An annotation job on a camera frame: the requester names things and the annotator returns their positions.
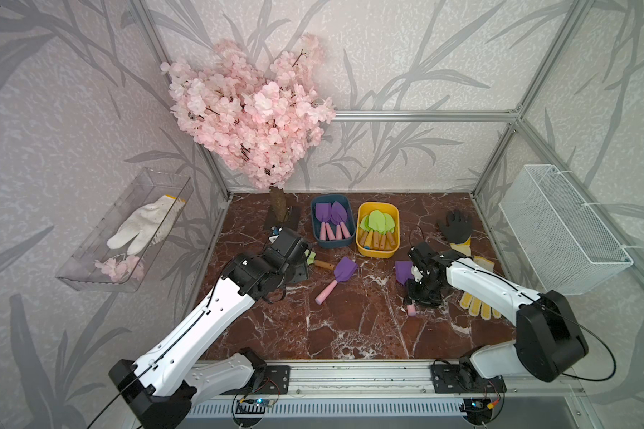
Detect yellow dotted work glove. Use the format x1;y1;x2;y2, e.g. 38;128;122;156
460;257;502;320

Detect left circuit board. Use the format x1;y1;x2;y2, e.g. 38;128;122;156
234;398;278;415

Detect dark teal storage box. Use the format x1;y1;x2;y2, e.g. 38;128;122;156
311;194;356;250

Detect aluminium front rail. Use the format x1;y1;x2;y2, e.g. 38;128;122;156
133;359;587;401

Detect green shovel yellow handle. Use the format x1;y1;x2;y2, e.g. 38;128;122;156
363;231;373;250

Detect pink artificial blossom tree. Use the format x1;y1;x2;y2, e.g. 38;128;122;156
160;33;336;223

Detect black rubber glove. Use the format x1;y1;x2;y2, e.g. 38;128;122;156
436;210;473;257

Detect purple pointed shovel pink handle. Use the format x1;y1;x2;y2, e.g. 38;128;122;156
333;201;351;239

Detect yellow storage box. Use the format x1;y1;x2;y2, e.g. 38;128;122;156
355;202;400;259

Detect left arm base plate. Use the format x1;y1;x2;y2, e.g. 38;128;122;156
236;365;291;395

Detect purple square shovel pink handle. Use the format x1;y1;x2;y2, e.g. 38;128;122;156
315;257;358;305

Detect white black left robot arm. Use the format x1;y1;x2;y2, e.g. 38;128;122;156
109;228;311;428

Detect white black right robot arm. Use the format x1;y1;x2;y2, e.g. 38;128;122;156
407;242;590;391

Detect green shovel wooden handle front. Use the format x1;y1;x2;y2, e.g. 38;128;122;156
359;215;369;248

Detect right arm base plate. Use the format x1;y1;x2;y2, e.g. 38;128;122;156
429;360;507;397

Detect clear acrylic wall box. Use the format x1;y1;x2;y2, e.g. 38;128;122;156
55;167;194;292

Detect pink blossoms in box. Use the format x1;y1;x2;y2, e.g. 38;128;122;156
94;254;145;283

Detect white cotton glove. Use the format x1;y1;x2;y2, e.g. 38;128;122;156
107;195;186;256

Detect circuit board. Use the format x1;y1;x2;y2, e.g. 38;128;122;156
461;398;500;414
234;398;278;415

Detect right circuit board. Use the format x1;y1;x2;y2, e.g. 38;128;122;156
461;398;500;414

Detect white wire mesh basket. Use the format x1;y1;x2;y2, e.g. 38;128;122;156
499;164;633;296

